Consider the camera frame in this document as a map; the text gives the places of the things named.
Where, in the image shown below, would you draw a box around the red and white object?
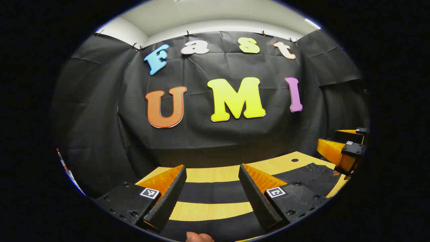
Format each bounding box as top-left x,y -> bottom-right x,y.
56,148 -> 86,196

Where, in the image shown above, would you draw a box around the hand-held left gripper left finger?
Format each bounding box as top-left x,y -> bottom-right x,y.
92,164 -> 187,233

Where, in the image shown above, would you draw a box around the black backdrop cloth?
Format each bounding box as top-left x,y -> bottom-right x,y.
52,30 -> 370,199

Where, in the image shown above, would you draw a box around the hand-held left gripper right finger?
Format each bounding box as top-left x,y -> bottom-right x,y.
238,163 -> 331,232

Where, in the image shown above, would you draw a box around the black jeans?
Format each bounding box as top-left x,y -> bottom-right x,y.
158,163 -> 342,242

